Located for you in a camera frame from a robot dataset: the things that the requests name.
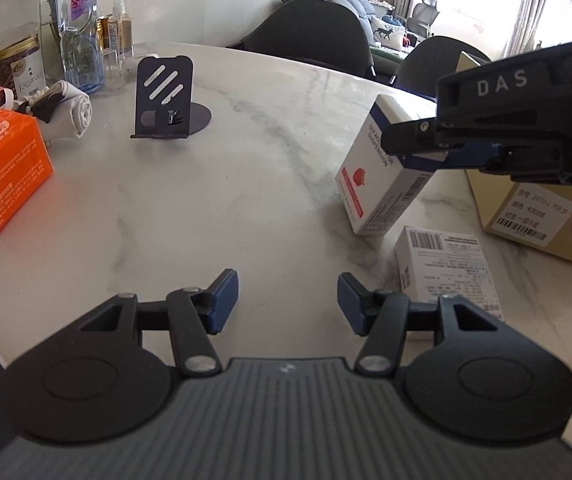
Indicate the dark grey sofa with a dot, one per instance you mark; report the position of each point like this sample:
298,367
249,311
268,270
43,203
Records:
366,10

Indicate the dark beaded accessory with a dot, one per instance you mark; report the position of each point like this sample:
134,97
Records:
40,105

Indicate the dark metal phone stand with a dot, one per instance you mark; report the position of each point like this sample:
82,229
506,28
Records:
163,90

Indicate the sheer curtain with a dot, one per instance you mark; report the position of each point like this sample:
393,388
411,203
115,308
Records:
533,0

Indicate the glass vase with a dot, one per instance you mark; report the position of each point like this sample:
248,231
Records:
54,17

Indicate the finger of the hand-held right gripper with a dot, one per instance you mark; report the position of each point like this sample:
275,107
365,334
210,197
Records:
408,137
471,156

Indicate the grey office chair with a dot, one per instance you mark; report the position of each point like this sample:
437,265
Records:
422,15

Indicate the beige cardboard box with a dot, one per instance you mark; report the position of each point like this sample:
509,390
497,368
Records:
526,210

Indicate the white marble desktop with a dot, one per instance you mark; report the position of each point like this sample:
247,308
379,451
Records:
246,185

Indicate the white deer print cushion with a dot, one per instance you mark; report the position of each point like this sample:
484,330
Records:
388,30

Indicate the white red fruit medicine box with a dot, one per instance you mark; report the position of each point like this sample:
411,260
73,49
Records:
381,195

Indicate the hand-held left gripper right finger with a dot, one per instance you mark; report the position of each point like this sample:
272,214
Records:
351,305

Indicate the rolled grey cloth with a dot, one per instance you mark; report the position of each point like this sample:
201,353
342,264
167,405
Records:
73,110

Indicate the amber spray bottle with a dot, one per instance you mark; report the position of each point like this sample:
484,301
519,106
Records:
120,30

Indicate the golden drink can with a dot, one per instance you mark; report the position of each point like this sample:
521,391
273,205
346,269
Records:
102,32

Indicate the small clear bottle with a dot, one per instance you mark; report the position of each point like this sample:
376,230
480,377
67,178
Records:
113,66

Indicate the clear plastic water bottle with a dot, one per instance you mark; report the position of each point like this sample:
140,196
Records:
81,55

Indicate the glass jar with gold lid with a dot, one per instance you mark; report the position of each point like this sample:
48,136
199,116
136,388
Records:
20,67

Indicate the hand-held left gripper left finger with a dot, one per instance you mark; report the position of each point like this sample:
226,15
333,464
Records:
224,300

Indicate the white barcode medicine box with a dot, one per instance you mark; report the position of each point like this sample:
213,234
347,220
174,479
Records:
451,270

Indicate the orange tissue box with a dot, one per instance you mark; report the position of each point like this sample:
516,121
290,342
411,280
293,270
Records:
5,180

